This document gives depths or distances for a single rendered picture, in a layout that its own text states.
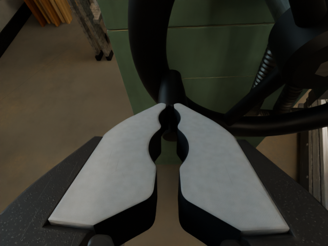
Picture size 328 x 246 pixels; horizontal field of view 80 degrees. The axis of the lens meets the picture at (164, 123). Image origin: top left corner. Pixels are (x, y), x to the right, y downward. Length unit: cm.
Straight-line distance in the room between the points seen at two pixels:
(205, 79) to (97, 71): 102
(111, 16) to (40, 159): 93
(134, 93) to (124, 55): 12
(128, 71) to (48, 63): 119
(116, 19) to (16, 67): 138
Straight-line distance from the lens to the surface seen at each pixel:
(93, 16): 133
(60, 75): 147
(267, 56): 28
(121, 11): 36
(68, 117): 123
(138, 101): 51
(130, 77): 45
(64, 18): 191
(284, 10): 22
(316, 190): 90
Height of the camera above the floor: 92
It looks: 60 degrees down
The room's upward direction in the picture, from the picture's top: 5 degrees counter-clockwise
